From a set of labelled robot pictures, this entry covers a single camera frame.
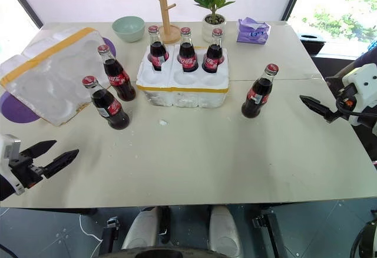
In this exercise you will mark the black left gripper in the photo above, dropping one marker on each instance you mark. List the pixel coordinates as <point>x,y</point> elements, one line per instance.
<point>25,169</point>

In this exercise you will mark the glass cola bottle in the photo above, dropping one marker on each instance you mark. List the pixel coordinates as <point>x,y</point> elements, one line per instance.
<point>188,56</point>
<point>158,52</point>
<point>110,107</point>
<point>212,59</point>
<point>257,96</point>
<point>119,82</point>

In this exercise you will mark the wooden mug tree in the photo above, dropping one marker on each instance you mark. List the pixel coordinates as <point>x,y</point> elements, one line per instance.
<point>166,13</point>

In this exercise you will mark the purple tissue pack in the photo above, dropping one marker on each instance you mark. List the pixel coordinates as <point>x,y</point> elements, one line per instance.
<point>253,34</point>

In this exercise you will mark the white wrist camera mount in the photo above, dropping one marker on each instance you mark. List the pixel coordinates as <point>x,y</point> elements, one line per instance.
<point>6,163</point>
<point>365,78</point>

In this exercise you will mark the silver rounded robot leg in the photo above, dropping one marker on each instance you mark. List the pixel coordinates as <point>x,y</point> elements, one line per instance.
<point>225,231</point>
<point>142,228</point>

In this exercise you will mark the dark rounded robot base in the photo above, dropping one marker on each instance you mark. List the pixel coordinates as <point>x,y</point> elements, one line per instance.
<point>171,253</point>

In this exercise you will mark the white foam lid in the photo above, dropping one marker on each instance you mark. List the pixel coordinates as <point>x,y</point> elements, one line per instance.
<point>50,75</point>

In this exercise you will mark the green plant in white pot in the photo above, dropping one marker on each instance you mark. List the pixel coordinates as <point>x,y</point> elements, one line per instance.
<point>212,4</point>

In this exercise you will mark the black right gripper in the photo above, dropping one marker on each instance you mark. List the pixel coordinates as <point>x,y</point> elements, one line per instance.
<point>345,96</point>

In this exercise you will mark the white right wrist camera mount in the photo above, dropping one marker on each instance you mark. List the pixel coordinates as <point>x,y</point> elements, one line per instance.
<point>365,78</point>

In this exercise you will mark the black table leg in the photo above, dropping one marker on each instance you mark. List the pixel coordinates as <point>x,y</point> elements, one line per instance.
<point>110,234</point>
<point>271,231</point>

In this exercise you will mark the pale green bowl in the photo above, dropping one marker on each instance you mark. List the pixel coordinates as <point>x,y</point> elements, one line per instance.
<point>128,29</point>

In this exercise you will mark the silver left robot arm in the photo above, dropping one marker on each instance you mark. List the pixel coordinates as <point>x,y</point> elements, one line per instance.
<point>4,188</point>

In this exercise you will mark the small white paper scrap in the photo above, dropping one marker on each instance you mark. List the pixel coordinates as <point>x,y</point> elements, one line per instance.
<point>162,122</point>

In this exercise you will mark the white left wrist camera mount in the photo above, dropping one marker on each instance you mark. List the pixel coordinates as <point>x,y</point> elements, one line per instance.
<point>6,163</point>

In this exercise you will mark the round purple mat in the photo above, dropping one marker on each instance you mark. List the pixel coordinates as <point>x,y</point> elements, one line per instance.
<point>109,47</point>
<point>16,112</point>

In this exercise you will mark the black bin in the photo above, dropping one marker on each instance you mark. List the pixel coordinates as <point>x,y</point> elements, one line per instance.
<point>312,44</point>

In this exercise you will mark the white foam bottle crate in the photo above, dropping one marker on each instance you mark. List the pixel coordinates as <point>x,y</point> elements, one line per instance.
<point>182,91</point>

